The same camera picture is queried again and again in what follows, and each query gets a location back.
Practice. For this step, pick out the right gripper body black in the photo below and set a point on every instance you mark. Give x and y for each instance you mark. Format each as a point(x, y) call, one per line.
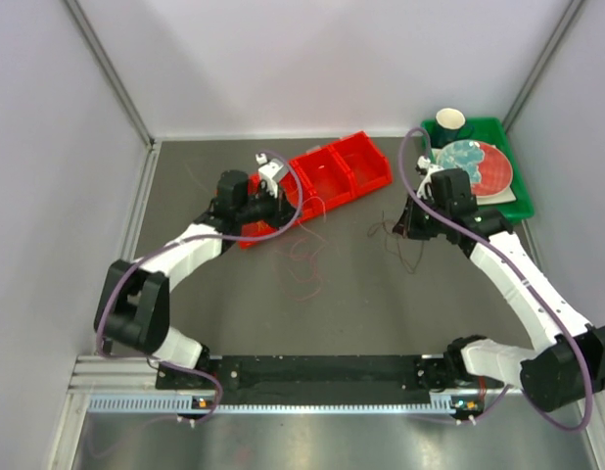
point(422, 223)

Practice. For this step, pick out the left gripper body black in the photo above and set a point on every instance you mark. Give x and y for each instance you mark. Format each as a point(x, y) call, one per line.
point(267, 209)

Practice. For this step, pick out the red four-compartment bin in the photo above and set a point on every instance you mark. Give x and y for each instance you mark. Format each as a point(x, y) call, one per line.
point(339, 173)

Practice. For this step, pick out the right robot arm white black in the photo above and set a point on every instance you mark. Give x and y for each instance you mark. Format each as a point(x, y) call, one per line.
point(566, 359)

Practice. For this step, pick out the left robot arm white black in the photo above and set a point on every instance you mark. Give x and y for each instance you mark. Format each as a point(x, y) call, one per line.
point(134, 308)

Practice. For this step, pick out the red blue patterned plate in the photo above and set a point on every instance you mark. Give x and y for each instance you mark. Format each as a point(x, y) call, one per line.
point(488, 166)

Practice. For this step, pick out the white square plate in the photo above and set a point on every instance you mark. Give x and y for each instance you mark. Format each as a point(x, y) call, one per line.
point(498, 198)

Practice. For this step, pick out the dark green white cup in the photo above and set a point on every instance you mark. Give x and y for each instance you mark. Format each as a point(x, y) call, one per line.
point(450, 125)

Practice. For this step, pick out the green plastic tray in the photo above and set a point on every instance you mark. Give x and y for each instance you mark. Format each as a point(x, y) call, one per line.
point(494, 175)

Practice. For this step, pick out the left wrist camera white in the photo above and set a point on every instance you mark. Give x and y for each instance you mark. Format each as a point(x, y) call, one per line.
point(270, 173)

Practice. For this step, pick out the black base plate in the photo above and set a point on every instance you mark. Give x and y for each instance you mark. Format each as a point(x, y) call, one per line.
point(335, 379)

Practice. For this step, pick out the aluminium frame rail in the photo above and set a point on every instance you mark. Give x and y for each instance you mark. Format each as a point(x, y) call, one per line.
point(124, 375)

